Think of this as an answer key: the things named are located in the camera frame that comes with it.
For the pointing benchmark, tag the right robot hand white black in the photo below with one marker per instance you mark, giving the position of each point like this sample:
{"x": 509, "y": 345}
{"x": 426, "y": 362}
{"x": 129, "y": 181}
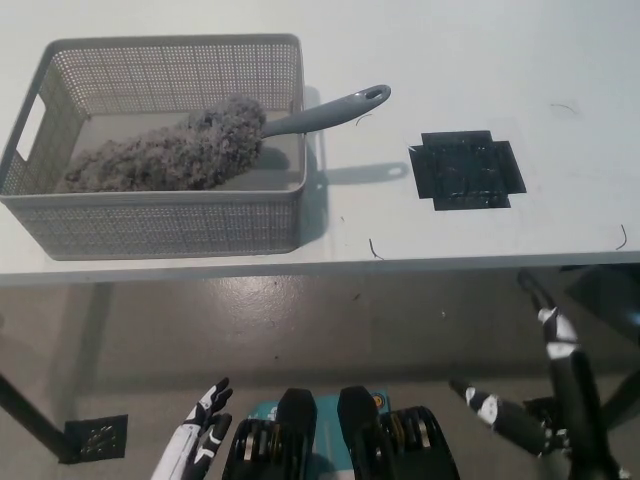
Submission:
{"x": 575, "y": 400}

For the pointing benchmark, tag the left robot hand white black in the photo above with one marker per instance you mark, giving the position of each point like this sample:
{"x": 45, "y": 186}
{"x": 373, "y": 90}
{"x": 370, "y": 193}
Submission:
{"x": 176, "y": 450}

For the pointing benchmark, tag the grey fluffy duster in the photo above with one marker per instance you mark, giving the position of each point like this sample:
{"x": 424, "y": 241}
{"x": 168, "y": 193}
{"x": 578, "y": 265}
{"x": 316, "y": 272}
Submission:
{"x": 165, "y": 155}

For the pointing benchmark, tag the black robot torso teal tops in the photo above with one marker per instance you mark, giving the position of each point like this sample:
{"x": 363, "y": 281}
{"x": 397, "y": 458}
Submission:
{"x": 295, "y": 415}

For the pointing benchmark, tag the black table leg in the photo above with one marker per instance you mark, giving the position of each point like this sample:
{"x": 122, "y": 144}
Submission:
{"x": 622, "y": 400}
{"x": 30, "y": 410}

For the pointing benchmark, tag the grey perforated plastic basket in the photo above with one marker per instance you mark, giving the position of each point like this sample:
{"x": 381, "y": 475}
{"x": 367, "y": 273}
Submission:
{"x": 150, "y": 225}

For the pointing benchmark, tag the black tape patch on table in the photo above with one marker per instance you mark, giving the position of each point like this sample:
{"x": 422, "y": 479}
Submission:
{"x": 465, "y": 170}

